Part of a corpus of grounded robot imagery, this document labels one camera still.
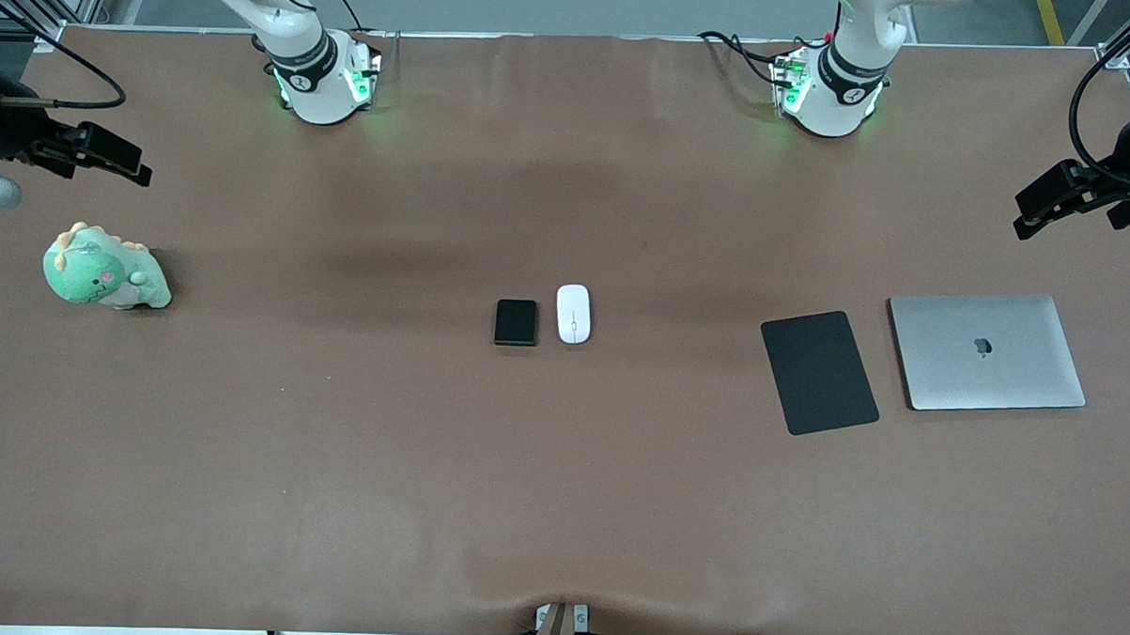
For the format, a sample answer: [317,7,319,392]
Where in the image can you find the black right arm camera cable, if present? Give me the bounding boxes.
[0,0,132,114]

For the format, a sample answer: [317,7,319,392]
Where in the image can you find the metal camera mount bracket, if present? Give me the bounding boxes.
[534,601,591,635]

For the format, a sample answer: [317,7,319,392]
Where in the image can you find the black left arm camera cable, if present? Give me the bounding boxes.
[1066,0,1130,193]

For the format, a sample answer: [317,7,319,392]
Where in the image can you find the green dinosaur plush toy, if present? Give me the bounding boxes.
[41,221,176,312]

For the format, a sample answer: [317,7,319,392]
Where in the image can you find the black mouse pad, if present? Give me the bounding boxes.
[756,308,884,440]

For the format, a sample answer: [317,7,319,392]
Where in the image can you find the black phone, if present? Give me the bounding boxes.
[493,298,539,348]

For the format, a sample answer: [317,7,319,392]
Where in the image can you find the large table cover mat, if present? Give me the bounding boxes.
[0,11,1130,635]

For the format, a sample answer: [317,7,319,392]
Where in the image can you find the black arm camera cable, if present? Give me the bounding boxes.
[0,0,132,114]
[1066,0,1130,193]

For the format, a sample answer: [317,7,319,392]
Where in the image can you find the black left arm base cables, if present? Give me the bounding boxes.
[695,29,792,86]

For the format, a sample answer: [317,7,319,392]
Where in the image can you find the white computer mouse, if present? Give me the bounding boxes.
[555,284,594,346]

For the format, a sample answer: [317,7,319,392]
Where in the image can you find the silver laptop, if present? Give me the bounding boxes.
[884,289,1091,417]

